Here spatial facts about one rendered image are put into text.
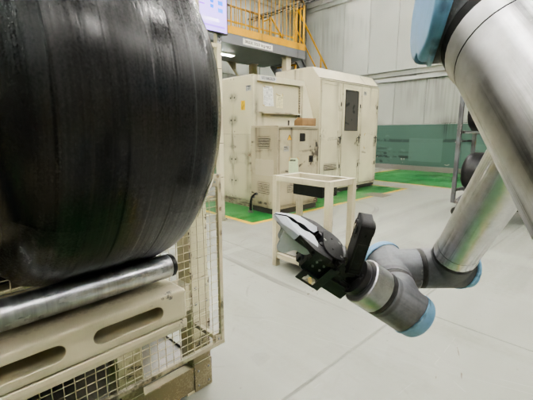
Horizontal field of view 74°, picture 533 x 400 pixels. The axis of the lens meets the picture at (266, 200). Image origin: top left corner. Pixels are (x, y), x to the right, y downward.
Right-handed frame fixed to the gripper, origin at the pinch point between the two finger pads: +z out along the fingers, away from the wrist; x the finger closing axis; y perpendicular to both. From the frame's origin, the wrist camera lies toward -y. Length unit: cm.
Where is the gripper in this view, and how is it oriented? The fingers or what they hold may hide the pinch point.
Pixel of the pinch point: (282, 215)
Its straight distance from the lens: 62.6
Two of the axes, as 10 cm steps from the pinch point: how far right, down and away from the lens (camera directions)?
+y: -5.9, 6.7, 4.5
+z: -8.0, -5.4, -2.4
